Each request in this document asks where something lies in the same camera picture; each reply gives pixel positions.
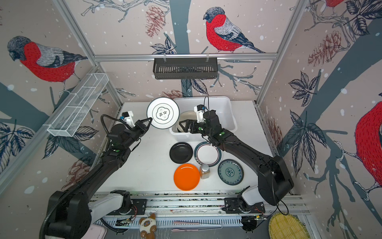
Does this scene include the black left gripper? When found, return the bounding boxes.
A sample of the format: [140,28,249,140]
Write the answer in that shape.
[123,117,152,149]

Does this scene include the cream white large plate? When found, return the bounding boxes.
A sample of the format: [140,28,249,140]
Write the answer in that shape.
[176,111,197,132]

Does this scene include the white plate with black emblem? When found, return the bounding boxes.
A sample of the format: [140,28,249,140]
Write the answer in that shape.
[147,97,180,129]

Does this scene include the orange plate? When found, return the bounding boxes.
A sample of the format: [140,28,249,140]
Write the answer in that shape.
[174,163,200,191]

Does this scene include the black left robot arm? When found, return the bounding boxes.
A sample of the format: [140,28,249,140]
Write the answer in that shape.
[39,118,152,239]

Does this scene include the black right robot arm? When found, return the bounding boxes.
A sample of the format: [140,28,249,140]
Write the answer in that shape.
[179,110,294,213]

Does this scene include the white plastic bin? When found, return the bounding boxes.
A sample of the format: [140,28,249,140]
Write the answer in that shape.
[169,96,237,142]

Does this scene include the green rimmed white plate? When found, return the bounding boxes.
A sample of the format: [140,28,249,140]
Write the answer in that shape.
[194,142,222,167]

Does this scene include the small amber glass jar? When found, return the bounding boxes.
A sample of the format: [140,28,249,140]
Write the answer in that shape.
[199,164,210,179]

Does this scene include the teal patterned plate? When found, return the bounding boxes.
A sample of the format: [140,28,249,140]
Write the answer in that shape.
[218,159,244,186]

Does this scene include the black hanging basket shelf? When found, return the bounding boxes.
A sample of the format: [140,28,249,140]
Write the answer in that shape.
[153,58,218,80]

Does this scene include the brown white plush toy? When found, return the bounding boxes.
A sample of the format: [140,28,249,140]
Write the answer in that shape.
[139,213,157,239]

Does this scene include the pink tweezers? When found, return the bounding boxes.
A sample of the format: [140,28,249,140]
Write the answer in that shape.
[171,221,223,232]

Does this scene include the pink tray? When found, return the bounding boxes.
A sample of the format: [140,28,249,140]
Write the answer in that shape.
[84,225,107,239]

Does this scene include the yellow woven bamboo tray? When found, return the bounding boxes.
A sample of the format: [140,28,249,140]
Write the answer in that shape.
[268,213,310,239]

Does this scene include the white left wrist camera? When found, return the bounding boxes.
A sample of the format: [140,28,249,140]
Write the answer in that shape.
[120,111,135,128]

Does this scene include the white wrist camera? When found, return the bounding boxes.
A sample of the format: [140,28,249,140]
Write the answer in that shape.
[194,105,207,123]
[120,111,135,128]

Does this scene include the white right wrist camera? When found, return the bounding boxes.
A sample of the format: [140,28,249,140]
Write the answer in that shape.
[194,105,207,123]

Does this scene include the white wire mesh shelf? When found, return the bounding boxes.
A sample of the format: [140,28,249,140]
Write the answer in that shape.
[47,73,109,137]

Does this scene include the aluminium rail base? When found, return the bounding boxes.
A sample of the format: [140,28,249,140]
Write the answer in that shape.
[89,191,310,229]

